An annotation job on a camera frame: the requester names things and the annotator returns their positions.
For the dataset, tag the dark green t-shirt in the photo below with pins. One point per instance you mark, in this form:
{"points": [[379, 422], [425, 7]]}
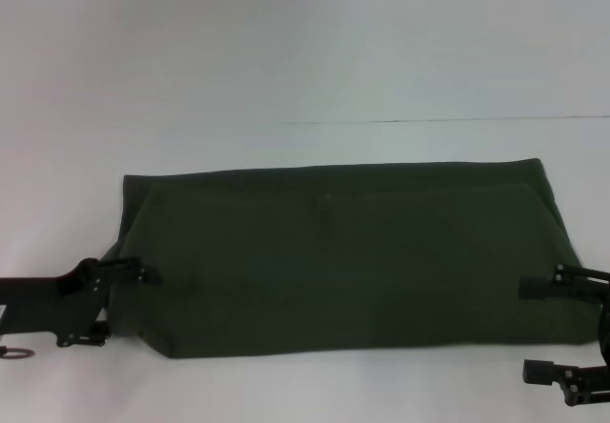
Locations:
{"points": [[333, 261]]}

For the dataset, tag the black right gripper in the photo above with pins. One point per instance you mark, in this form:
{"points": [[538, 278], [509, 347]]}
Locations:
{"points": [[605, 332]]}

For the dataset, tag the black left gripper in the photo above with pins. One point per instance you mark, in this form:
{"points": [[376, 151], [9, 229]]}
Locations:
{"points": [[47, 304]]}

